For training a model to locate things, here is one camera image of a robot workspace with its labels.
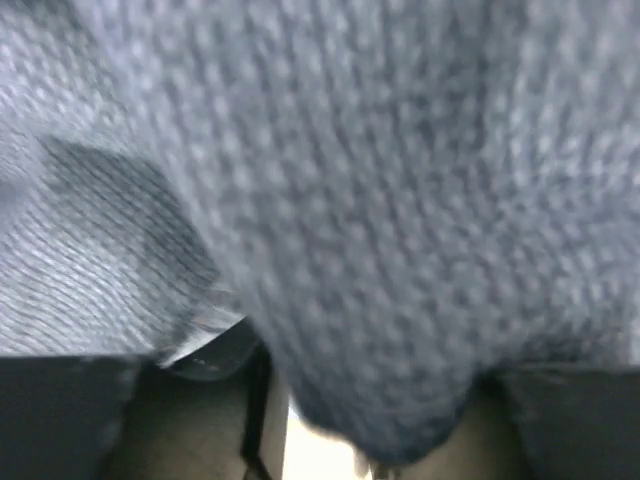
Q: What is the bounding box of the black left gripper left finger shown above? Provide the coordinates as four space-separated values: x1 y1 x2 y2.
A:
1 321 288 480

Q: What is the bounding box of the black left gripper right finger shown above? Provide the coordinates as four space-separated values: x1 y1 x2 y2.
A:
399 364 639 480

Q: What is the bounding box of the grey-blue pillowcase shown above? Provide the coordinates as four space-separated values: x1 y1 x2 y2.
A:
1 1 639 463

